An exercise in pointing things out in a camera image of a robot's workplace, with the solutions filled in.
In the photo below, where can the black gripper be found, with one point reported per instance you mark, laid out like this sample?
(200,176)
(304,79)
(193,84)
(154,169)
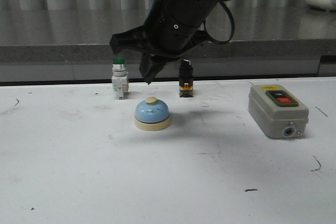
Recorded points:
(169,31)

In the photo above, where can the blue call bell cream base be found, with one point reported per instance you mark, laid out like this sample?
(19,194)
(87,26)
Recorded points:
(152,114)

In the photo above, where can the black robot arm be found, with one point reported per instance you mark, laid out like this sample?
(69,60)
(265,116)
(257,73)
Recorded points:
(170,30)

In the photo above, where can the grey stone counter ledge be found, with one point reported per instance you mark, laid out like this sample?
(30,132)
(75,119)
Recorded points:
(73,45)

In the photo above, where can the green pushbutton switch white body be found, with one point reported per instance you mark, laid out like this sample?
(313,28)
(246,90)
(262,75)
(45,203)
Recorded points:
(120,82)

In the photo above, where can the black selector switch yellow base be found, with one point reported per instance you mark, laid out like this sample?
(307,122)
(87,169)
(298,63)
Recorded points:
(186,79)

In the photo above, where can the grey on off switch box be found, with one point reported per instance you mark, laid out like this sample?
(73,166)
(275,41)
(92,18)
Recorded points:
(277,111)

